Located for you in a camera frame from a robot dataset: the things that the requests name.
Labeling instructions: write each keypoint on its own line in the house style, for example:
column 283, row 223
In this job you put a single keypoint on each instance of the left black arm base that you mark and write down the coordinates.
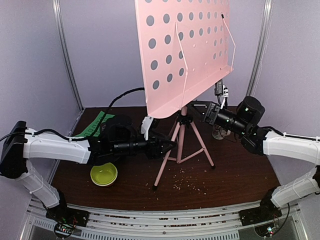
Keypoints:
column 67, row 215

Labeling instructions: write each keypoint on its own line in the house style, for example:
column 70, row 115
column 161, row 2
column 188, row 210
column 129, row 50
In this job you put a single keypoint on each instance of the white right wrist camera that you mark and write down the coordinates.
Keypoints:
column 222, row 93

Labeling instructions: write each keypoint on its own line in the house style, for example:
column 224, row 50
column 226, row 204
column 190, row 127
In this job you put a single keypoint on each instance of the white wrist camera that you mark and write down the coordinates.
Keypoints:
column 222, row 93
column 146, row 125

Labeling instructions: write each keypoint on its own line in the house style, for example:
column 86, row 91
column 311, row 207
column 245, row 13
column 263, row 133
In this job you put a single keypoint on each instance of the green plastic bowl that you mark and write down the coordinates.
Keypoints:
column 104, row 175

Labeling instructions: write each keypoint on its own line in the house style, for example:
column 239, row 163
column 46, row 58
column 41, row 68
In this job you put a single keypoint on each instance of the pink music stand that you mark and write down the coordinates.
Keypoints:
column 184, row 51

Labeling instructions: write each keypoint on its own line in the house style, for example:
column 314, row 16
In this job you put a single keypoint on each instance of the left aluminium frame post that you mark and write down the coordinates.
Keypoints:
column 56, row 4

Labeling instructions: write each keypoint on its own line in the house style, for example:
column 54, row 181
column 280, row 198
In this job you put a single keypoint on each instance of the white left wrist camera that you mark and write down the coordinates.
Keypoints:
column 146, row 125

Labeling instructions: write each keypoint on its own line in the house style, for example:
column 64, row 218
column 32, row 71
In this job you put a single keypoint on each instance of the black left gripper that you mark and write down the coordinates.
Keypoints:
column 156, row 152

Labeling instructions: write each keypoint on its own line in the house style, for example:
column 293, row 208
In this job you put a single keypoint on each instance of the green sheet music page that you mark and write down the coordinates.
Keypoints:
column 92, row 126

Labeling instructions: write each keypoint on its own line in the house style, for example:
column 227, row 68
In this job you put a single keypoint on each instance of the aluminium frame post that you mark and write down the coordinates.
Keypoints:
column 261, row 48
column 56, row 4

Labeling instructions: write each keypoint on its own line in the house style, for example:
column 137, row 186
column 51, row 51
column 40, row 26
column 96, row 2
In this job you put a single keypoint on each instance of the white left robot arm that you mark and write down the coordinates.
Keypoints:
column 23, row 144

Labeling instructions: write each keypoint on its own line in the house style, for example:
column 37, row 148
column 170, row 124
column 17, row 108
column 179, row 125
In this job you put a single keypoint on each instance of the right aluminium frame post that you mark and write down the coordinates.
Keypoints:
column 261, row 48

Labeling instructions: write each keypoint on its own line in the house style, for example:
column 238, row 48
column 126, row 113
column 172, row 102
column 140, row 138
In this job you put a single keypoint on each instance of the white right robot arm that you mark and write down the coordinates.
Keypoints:
column 267, row 141

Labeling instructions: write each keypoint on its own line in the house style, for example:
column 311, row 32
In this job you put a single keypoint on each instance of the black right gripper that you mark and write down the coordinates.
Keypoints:
column 210, row 114

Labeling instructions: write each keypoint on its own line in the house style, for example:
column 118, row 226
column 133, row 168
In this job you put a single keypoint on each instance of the white floral ceramic mug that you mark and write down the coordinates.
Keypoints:
column 219, row 133

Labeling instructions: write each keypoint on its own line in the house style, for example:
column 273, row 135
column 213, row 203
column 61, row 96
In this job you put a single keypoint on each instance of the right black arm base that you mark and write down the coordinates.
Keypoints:
column 266, row 211

